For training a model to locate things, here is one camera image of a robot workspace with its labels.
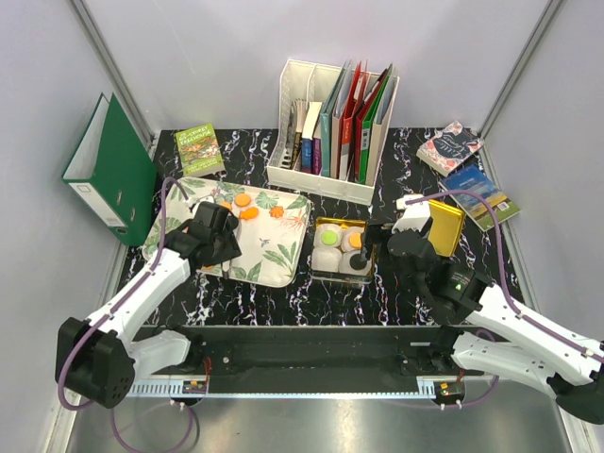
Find black sandwich cookie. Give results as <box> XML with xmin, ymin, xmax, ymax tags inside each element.
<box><xmin>349</xmin><ymin>254</ymin><xmax>365</xmax><ymax>270</ymax></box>

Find orange round patterned cookie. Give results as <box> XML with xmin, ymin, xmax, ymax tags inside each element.
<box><xmin>347</xmin><ymin>232</ymin><xmax>362</xmax><ymax>250</ymax></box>

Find gold cookie tin base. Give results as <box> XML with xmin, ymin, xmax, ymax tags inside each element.
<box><xmin>310</xmin><ymin>217</ymin><xmax>375</xmax><ymax>285</ymax></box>

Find metal serving tongs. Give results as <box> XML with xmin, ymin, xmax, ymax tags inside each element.
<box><xmin>221</xmin><ymin>260</ymin><xmax>233</xmax><ymax>279</ymax></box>

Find green sandwich cookie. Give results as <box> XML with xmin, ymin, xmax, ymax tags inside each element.
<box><xmin>320</xmin><ymin>229</ymin><xmax>340</xmax><ymax>247</ymax></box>

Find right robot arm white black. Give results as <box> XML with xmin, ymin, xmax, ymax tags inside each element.
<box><xmin>351</xmin><ymin>194</ymin><xmax>603</xmax><ymax>425</ymax></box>

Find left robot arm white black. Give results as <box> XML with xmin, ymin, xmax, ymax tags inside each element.
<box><xmin>56</xmin><ymin>201</ymin><xmax>242</xmax><ymax>410</ymax></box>

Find white paper cup back right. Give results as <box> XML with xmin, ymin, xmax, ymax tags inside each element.
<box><xmin>340</xmin><ymin>226</ymin><xmax>364</xmax><ymax>253</ymax></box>

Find gold tin lid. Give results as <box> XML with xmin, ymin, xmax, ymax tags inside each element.
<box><xmin>428</xmin><ymin>200</ymin><xmax>465</xmax><ymax>258</ymax></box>

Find white paper cup back left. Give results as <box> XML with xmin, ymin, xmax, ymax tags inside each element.
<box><xmin>313</xmin><ymin>223</ymin><xmax>343</xmax><ymax>248</ymax></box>

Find white paper cup front left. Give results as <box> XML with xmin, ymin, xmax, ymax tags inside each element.
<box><xmin>311</xmin><ymin>247</ymin><xmax>342</xmax><ymax>273</ymax></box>

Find orange fish shaped cookie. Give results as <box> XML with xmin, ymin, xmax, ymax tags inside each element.
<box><xmin>240</xmin><ymin>207</ymin><xmax>260</xmax><ymax>220</ymax></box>

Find orange round sandwich cookie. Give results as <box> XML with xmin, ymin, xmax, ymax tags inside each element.
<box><xmin>234</xmin><ymin>193</ymin><xmax>251</xmax><ymax>208</ymax></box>

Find floral patterned serving tray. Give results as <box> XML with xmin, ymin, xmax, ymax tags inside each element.
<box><xmin>166</xmin><ymin>177</ymin><xmax>311</xmax><ymax>288</ymax></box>

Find orange shell shaped cookie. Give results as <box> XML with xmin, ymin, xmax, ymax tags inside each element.
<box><xmin>270</xmin><ymin>206</ymin><xmax>284</xmax><ymax>219</ymax></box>

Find green treehouse paperback book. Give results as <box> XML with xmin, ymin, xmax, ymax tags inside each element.
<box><xmin>176</xmin><ymin>124</ymin><xmax>225</xmax><ymax>177</ymax></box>

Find blue landscape cover book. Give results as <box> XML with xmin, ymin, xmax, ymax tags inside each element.
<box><xmin>439</xmin><ymin>164</ymin><xmax>520</xmax><ymax>231</ymax></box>

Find floral cover paperback book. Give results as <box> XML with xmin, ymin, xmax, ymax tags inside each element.
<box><xmin>416</xmin><ymin>121</ymin><xmax>484</xmax><ymax>176</ymax></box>

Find white desk file organizer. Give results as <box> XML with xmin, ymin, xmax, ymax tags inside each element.
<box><xmin>266</xmin><ymin>59</ymin><xmax>400</xmax><ymax>206</ymax></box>

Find green lever arch binder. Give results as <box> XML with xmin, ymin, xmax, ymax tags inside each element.
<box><xmin>61</xmin><ymin>94</ymin><xmax>157</xmax><ymax>247</ymax></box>

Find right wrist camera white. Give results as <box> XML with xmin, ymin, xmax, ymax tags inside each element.
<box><xmin>391</xmin><ymin>193</ymin><xmax>432</xmax><ymax>235</ymax></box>

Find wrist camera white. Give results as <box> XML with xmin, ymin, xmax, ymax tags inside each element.
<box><xmin>185</xmin><ymin>194</ymin><xmax>214</xmax><ymax>215</ymax></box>
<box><xmin>391</xmin><ymin>193</ymin><xmax>432</xmax><ymax>235</ymax></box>

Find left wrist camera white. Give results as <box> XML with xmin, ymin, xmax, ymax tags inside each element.
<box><xmin>185</xmin><ymin>194</ymin><xmax>214</xmax><ymax>215</ymax></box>

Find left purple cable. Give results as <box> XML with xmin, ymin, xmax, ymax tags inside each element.
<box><xmin>55</xmin><ymin>176</ymin><xmax>202</xmax><ymax>449</ymax></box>

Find purple cable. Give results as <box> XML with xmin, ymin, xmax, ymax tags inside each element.
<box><xmin>55</xmin><ymin>176</ymin><xmax>202</xmax><ymax>449</ymax></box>
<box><xmin>391</xmin><ymin>191</ymin><xmax>604</xmax><ymax>408</ymax></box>

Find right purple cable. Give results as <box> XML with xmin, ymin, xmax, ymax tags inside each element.
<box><xmin>391</xmin><ymin>191</ymin><xmax>604</xmax><ymax>408</ymax></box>

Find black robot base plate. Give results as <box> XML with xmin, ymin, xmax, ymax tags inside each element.
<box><xmin>149</xmin><ymin>324</ymin><xmax>485</xmax><ymax>395</ymax></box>

